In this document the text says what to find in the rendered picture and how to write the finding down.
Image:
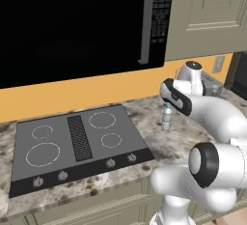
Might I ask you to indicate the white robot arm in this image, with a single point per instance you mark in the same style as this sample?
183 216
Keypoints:
222 116

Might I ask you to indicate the clear water bottle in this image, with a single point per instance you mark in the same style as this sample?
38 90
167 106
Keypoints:
166 119

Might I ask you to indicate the grey hob knob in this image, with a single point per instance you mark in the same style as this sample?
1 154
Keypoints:
62 175
111 162
37 181
131 157

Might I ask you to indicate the grey electric hob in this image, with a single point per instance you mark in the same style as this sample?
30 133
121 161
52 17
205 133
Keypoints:
58 129

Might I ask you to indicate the grey toaster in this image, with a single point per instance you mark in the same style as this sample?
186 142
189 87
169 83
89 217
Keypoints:
212 85

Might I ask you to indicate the black microwave oven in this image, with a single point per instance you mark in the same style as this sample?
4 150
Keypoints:
70 26

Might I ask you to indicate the beige drawer front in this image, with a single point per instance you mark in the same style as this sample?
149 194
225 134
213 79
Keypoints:
96 208

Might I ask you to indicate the black appliance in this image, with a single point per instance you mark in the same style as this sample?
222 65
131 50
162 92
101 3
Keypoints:
239 74

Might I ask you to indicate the grey wall socket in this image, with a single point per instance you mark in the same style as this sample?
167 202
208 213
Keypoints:
219 64

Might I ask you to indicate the beige wall cupboard door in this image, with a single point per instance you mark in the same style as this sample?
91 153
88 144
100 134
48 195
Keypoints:
209 13

